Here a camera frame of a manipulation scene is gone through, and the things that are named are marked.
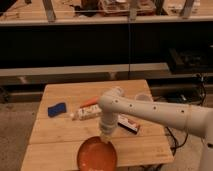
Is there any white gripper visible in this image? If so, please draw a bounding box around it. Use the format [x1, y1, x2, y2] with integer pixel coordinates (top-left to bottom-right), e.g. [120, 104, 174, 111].
[99, 111, 118, 143]

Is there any orange ceramic bowl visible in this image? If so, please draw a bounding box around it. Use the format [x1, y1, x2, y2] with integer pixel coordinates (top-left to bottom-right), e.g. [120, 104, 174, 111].
[77, 136, 117, 171]

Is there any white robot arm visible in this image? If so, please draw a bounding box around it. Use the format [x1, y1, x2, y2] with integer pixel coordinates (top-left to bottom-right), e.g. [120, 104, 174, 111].
[98, 87, 213, 171]

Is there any white plastic bottle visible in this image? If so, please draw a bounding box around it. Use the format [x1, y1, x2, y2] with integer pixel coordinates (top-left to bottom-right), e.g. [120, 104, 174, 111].
[70, 105, 101, 120]

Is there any orange toy carrot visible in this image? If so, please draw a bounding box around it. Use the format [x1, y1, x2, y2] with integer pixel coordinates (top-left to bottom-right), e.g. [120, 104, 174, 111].
[80, 97, 98, 108]

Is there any blue sponge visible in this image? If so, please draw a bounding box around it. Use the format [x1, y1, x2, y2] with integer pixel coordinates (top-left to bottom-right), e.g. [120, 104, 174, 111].
[48, 103, 66, 117]

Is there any wooden table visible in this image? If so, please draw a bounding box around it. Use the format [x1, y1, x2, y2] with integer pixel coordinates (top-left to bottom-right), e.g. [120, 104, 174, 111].
[21, 80, 173, 171]

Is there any black power adapter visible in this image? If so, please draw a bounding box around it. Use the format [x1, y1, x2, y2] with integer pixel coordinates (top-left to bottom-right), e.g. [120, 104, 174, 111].
[172, 95, 186, 104]

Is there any black equipment case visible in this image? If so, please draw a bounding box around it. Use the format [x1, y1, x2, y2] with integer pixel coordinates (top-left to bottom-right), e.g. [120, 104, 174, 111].
[166, 48, 213, 74]

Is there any black floor cable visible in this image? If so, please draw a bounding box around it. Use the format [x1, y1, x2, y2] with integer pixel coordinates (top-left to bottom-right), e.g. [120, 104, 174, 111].
[154, 74, 213, 171]

